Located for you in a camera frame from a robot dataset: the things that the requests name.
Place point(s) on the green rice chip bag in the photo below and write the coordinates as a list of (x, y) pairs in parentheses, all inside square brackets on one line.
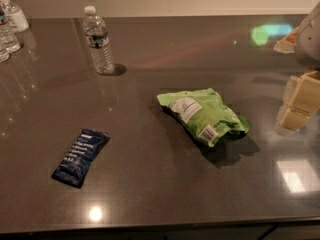
[(205, 116)]

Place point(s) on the water bottle with red label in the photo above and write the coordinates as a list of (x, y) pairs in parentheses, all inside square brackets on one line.
[(7, 36)]

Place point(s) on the white pump dispenser bottle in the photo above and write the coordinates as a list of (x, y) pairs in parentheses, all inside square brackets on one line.
[(15, 16)]

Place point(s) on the clear plastic water bottle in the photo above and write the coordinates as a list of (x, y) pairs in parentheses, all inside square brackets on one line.
[(98, 42)]

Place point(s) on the dark blue snack bar wrapper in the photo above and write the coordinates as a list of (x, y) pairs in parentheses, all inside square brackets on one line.
[(76, 162)]

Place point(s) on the clear bottle at left edge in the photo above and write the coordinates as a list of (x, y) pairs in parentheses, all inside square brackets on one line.
[(4, 55)]

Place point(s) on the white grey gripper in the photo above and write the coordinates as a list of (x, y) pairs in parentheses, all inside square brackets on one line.
[(309, 42)]

